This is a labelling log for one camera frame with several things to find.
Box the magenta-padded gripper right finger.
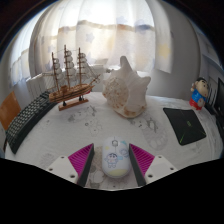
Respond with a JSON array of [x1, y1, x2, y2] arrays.
[[128, 143, 178, 187]]

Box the white wall shelf unit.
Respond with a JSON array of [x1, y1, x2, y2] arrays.
[[199, 33, 224, 81]]

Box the wooden model sailing ship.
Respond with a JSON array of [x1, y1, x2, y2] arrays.
[[42, 44, 102, 112]]

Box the white cartoon-print computer mouse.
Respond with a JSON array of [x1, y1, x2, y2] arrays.
[[101, 135, 132, 179]]

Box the orange wooden chair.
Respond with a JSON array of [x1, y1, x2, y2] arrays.
[[0, 90, 22, 132]]

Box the white radiator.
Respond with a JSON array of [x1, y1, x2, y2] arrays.
[[25, 64, 121, 101]]

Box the black mouse pad green lines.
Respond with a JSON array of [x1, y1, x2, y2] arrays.
[[162, 107, 207, 146]]

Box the cartoon boy figurine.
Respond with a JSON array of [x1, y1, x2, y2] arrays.
[[189, 77, 210, 111]]

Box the white star-print curtain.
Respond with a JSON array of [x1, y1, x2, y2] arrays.
[[9, 0, 173, 88]]

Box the black computer monitor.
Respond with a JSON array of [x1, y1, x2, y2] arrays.
[[213, 77, 224, 118]]

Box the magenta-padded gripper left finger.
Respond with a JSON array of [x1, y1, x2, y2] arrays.
[[46, 143, 96, 187]]

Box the black computer keyboard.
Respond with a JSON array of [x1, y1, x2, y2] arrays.
[[5, 90, 58, 155]]

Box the black router with antennas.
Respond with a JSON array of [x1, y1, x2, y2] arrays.
[[204, 85, 218, 115]]

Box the white printed tablecloth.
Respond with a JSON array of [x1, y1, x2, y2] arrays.
[[4, 91, 224, 191]]

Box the large white conch shell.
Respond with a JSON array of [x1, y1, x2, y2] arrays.
[[102, 55, 152, 119]]

